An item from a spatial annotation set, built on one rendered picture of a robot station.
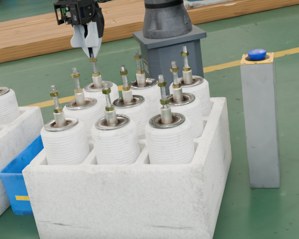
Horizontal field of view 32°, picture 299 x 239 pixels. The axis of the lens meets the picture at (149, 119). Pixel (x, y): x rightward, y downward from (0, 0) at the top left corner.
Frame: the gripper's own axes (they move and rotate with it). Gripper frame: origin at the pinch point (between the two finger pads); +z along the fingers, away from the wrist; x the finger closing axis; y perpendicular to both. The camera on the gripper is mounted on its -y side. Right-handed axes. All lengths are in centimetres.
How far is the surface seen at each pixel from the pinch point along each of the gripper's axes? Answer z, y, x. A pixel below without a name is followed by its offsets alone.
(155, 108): 14.7, 0.1, 15.6
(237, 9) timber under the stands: 30, -183, -28
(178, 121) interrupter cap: 9.1, 18.5, 31.1
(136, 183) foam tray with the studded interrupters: 19.5, 27.0, 24.3
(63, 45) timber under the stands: 31, -116, -104
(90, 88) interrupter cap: 9.1, 2.7, -1.0
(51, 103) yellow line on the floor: 34, -44, -57
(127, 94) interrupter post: 7.1, 10.2, 14.8
